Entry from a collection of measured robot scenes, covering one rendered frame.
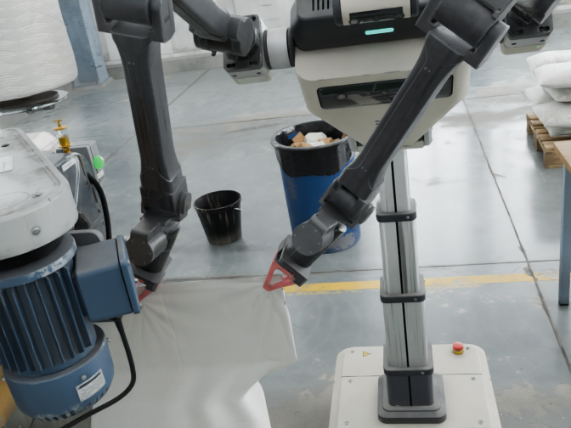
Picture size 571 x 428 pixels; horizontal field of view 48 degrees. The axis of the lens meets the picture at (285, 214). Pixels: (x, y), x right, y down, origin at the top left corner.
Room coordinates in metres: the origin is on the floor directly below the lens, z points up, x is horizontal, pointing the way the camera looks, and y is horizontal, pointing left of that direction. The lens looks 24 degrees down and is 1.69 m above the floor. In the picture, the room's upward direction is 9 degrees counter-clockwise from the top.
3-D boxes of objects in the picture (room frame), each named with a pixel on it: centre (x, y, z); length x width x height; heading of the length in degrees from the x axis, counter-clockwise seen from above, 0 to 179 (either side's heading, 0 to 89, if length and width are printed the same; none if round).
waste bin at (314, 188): (3.37, -0.22, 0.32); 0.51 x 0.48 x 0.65; 168
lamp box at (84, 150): (1.35, 0.43, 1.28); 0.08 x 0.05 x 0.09; 78
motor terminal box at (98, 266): (0.84, 0.27, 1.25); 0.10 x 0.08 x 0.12; 13
